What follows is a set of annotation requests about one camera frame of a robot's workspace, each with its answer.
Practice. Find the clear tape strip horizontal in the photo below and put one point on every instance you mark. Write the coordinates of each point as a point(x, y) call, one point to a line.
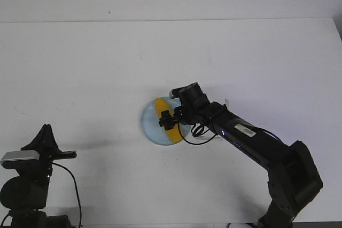
point(206, 138)

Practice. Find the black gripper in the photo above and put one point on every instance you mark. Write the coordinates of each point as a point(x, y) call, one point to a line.
point(46, 158)
point(188, 113)

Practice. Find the yellow corn cob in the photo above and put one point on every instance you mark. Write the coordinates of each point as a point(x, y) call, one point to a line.
point(167, 121)

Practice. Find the light blue round plate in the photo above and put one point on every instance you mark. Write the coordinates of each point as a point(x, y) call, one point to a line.
point(149, 122)

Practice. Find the clear tape strip vertical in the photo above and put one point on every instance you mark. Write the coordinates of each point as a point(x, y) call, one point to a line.
point(226, 103)

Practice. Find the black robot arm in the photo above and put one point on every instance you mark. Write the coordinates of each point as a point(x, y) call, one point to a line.
point(293, 177)
point(26, 194)

